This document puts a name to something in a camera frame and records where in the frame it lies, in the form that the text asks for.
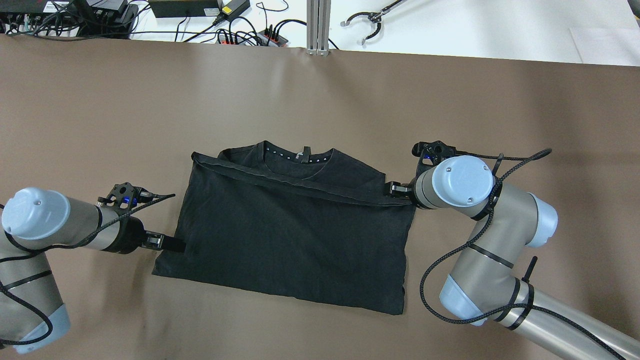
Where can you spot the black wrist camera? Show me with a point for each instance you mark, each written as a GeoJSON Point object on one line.
{"type": "Point", "coordinates": [432, 153]}
{"type": "Point", "coordinates": [126, 195]}

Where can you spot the black printed t-shirt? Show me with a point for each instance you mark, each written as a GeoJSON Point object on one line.
{"type": "Point", "coordinates": [314, 226]}

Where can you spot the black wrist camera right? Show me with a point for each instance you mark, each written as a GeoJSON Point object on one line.
{"type": "Point", "coordinates": [432, 153]}

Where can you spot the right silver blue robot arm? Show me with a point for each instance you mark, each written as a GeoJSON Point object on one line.
{"type": "Point", "coordinates": [481, 284]}

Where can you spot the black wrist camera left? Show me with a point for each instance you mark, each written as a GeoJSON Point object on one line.
{"type": "Point", "coordinates": [126, 195]}

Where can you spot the black device box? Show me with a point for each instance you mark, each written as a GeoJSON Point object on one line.
{"type": "Point", "coordinates": [185, 8]}

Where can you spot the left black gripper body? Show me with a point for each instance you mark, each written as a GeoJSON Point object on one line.
{"type": "Point", "coordinates": [131, 237]}

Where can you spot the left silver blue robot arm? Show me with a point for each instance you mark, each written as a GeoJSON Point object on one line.
{"type": "Point", "coordinates": [35, 221]}

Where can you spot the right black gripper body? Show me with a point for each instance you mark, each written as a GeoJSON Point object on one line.
{"type": "Point", "coordinates": [398, 189]}

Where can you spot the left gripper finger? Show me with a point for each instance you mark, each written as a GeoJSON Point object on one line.
{"type": "Point", "coordinates": [171, 242]}
{"type": "Point", "coordinates": [176, 248]}

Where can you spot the black power adapter brick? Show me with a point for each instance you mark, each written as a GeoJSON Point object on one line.
{"type": "Point", "coordinates": [231, 11]}

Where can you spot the metal reacher grabber tool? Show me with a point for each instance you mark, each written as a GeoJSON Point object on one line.
{"type": "Point", "coordinates": [375, 18]}

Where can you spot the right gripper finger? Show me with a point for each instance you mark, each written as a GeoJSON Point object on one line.
{"type": "Point", "coordinates": [388, 189]}

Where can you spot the black red power strip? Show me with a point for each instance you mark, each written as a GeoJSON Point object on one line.
{"type": "Point", "coordinates": [263, 38]}

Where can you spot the silver aluminium frame post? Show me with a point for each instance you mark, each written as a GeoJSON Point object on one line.
{"type": "Point", "coordinates": [317, 27]}

